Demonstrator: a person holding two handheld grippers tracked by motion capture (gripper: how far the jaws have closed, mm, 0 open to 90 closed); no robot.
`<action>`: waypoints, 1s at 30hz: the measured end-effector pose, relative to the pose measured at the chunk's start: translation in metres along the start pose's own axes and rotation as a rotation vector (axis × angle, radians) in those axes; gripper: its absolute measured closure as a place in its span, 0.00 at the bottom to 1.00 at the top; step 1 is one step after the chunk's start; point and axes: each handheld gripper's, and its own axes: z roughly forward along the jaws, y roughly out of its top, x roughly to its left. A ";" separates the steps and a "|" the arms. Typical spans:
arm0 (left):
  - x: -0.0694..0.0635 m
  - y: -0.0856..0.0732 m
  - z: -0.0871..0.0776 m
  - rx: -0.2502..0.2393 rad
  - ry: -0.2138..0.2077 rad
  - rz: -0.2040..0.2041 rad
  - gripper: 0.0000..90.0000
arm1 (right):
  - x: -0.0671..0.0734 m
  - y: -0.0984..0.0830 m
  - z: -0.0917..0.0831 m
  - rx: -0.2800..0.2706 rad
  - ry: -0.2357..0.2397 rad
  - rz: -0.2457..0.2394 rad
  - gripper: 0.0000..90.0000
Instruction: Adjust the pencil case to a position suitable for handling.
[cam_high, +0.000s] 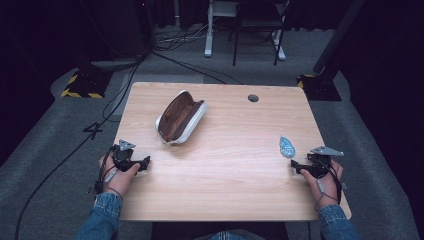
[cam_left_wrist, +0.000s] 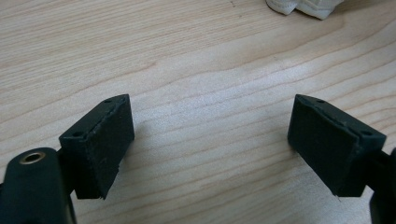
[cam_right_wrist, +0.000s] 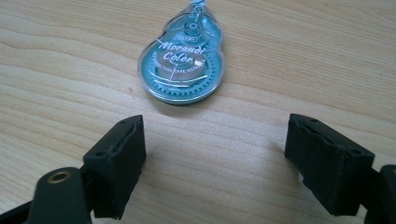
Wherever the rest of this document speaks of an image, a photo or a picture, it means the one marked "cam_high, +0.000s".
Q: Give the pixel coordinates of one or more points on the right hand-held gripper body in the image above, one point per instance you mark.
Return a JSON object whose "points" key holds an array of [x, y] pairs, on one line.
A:
{"points": [[319, 164]]}

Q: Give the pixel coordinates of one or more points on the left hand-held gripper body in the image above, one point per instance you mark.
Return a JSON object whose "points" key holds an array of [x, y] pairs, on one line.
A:
{"points": [[122, 155]]}

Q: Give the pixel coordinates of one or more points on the light blue patterned cloth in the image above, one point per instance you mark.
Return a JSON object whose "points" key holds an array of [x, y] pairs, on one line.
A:
{"points": [[287, 147]]}

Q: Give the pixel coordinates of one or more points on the white glasses case brown lining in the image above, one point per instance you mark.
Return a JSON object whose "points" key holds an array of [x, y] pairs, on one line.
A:
{"points": [[180, 117]]}

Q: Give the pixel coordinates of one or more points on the person's left hand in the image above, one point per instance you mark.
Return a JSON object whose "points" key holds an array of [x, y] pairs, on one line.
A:
{"points": [[120, 181]]}

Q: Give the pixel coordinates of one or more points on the person's right hand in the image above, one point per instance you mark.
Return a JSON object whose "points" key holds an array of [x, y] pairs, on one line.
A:
{"points": [[328, 190]]}

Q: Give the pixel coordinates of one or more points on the black yellow striped stand base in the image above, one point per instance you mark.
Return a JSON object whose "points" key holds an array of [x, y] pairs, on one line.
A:
{"points": [[320, 88], [85, 85]]}

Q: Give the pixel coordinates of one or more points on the person's lap in jeans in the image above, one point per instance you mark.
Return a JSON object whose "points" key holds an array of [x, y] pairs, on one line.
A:
{"points": [[230, 236]]}

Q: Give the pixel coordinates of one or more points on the dark slanted stand pole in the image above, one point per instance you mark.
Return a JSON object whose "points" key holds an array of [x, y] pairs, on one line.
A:
{"points": [[336, 36]]}

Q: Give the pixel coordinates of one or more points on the black metal chair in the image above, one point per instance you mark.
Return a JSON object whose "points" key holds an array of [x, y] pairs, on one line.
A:
{"points": [[256, 20]]}

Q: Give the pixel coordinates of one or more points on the white desk frame legs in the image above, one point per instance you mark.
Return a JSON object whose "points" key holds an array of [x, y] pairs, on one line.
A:
{"points": [[209, 40]]}

